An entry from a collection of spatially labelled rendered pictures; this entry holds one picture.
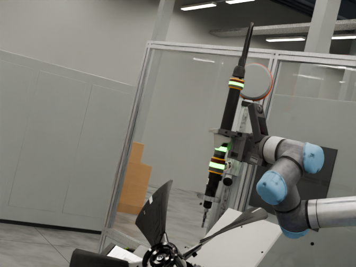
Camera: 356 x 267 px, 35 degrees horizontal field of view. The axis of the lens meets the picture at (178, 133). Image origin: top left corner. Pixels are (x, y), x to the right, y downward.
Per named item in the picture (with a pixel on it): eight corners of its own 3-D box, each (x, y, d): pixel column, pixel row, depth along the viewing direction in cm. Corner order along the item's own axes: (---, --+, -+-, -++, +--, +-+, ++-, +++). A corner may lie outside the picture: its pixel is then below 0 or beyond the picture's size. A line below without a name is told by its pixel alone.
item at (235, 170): (222, 172, 232) (227, 153, 232) (239, 177, 231) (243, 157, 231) (220, 174, 222) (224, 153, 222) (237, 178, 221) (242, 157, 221)
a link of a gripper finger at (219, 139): (200, 144, 164) (227, 151, 159) (205, 125, 164) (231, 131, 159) (205, 145, 166) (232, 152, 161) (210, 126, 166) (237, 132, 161)
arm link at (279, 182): (286, 219, 139) (309, 191, 145) (275, 186, 134) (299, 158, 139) (261, 211, 145) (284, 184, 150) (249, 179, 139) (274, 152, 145)
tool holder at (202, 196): (199, 195, 171) (206, 164, 171) (222, 201, 170) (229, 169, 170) (195, 197, 162) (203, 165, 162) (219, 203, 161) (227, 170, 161)
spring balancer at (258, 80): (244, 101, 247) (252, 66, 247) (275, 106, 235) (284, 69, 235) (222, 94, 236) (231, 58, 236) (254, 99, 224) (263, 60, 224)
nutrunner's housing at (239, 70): (201, 205, 167) (236, 56, 167) (213, 208, 166) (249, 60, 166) (199, 206, 163) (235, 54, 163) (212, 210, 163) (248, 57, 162)
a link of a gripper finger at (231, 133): (215, 132, 160) (241, 138, 155) (216, 127, 160) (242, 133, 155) (223, 134, 164) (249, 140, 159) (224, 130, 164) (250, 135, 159)
